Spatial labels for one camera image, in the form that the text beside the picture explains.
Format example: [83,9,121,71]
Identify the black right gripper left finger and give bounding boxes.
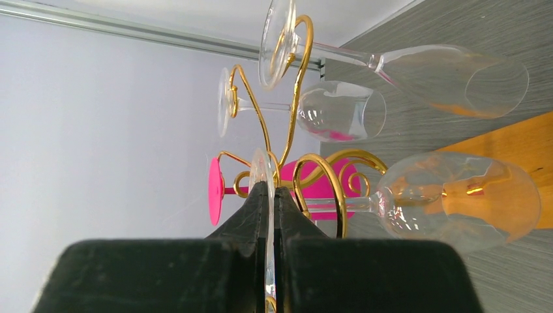
[33,182,269,312]

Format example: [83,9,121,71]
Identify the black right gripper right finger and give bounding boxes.
[274,187,483,312]

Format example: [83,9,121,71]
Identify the pink plastic wine glass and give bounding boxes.
[208,156,361,226]

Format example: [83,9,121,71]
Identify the clear wine glass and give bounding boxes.
[250,149,541,309]

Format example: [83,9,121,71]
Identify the clear back left glass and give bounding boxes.
[218,68,387,143]

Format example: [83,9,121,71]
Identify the orange wooden rack base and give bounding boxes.
[439,112,552,230]

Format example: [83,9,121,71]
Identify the clear back right glass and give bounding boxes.
[258,1,530,119]

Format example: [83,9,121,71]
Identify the gold wire glass rack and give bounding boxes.
[216,15,485,313]

